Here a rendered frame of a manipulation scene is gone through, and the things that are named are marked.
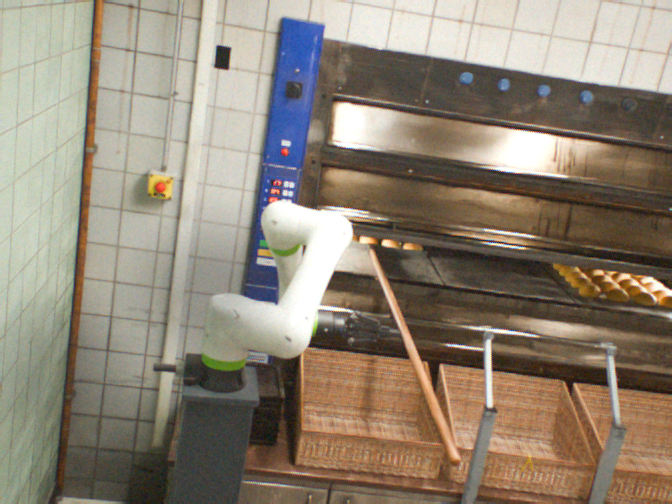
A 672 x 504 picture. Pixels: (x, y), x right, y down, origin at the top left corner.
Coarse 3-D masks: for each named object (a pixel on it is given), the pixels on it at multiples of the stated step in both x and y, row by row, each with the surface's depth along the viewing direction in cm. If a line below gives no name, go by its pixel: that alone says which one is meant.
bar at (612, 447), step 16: (320, 304) 310; (384, 320) 311; (416, 320) 312; (432, 320) 314; (512, 336) 317; (528, 336) 317; (544, 336) 318; (608, 352) 320; (608, 368) 319; (480, 432) 304; (624, 432) 306; (480, 448) 305; (608, 448) 309; (480, 464) 307; (608, 464) 310; (608, 480) 312; (464, 496) 312; (592, 496) 317
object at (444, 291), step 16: (336, 272) 347; (400, 288) 348; (416, 288) 348; (432, 288) 349; (448, 288) 351; (464, 288) 355; (496, 304) 353; (512, 304) 353; (528, 304) 354; (544, 304) 354; (560, 304) 356; (576, 304) 360; (608, 320) 359; (624, 320) 359; (640, 320) 359; (656, 320) 360
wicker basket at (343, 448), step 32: (320, 352) 350; (352, 384) 353; (384, 384) 355; (416, 384) 356; (320, 416) 351; (352, 416) 354; (384, 416) 355; (416, 416) 357; (320, 448) 326; (352, 448) 313; (384, 448) 315; (416, 448) 316
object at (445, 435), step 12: (372, 252) 372; (384, 276) 343; (384, 288) 332; (396, 312) 307; (408, 336) 286; (408, 348) 278; (420, 372) 261; (420, 384) 256; (432, 396) 246; (432, 408) 240; (444, 420) 234; (444, 432) 227; (444, 444) 223; (456, 456) 216
